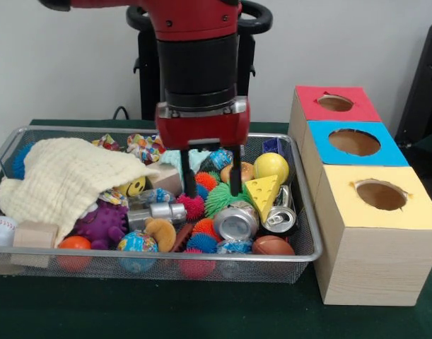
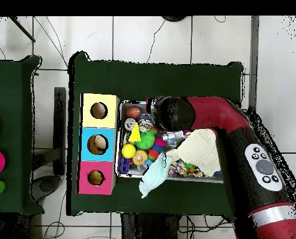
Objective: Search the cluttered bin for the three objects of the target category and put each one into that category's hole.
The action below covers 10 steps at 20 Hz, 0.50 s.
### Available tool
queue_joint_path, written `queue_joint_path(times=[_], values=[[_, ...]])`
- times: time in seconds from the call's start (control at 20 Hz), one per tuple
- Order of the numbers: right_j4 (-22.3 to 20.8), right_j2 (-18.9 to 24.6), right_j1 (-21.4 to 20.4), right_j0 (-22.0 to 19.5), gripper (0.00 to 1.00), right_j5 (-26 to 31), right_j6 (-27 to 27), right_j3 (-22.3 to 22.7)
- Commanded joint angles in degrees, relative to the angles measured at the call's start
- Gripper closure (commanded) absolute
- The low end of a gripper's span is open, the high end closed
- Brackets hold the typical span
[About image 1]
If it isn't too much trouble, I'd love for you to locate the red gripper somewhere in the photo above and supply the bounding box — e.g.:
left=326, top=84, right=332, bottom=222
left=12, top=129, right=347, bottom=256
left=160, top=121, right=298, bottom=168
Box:
left=155, top=97, right=251, bottom=198

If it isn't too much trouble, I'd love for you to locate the light blue waffle cloth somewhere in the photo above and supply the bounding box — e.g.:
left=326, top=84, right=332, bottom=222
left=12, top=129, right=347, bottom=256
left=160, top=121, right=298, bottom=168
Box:
left=160, top=148, right=211, bottom=177

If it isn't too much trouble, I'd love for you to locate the brown plush bear toy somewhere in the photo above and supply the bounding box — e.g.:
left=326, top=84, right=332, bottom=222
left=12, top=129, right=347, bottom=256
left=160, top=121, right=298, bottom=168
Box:
left=144, top=218, right=177, bottom=252

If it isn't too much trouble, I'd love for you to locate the silver mesh bin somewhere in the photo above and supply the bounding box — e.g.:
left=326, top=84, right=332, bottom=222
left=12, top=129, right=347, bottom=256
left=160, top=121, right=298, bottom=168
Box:
left=0, top=125, right=323, bottom=285

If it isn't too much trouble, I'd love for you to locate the wooden box with three holes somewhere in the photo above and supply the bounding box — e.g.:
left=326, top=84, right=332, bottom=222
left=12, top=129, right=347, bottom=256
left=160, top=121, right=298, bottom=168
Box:
left=288, top=84, right=432, bottom=307

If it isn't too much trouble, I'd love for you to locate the green spiky ball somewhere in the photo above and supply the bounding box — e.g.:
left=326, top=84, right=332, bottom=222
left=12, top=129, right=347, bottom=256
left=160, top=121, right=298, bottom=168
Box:
left=204, top=180, right=251, bottom=218

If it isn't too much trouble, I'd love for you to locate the toy hamburger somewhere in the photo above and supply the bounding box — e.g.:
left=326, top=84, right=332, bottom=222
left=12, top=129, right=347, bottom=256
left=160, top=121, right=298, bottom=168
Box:
left=221, top=161, right=255, bottom=184

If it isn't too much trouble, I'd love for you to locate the crushed silver can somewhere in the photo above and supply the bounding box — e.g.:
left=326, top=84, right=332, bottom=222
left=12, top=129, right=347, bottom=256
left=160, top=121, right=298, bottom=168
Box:
left=213, top=201, right=261, bottom=241

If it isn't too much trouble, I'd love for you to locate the yellow cheese wedge toy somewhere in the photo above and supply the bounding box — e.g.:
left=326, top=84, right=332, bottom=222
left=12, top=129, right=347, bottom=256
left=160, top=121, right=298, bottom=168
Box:
left=244, top=174, right=281, bottom=224

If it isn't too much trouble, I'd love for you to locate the yellow ball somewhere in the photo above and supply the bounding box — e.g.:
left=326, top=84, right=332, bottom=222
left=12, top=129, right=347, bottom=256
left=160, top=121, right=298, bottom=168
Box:
left=252, top=152, right=290, bottom=185

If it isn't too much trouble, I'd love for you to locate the brown toy football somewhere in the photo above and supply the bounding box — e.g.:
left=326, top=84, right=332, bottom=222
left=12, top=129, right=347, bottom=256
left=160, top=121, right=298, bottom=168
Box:
left=251, top=234, right=296, bottom=256

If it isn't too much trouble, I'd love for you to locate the globe print ball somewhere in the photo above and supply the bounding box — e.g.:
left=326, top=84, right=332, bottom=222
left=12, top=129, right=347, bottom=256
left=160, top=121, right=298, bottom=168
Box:
left=116, top=230, right=159, bottom=253

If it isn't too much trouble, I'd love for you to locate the cream waffle cloth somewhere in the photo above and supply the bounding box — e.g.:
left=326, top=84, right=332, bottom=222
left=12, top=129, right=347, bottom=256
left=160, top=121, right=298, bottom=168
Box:
left=0, top=136, right=160, bottom=248

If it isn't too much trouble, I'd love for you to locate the white baseball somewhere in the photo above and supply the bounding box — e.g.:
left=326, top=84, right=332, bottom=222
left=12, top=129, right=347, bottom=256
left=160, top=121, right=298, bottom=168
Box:
left=0, top=215, right=18, bottom=247

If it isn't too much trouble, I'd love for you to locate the black upright panel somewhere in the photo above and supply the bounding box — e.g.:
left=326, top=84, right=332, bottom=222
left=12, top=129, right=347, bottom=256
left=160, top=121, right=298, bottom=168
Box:
left=395, top=23, right=432, bottom=144

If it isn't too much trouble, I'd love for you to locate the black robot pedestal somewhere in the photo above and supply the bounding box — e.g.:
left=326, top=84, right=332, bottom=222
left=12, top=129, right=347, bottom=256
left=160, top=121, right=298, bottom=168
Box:
left=126, top=0, right=274, bottom=123

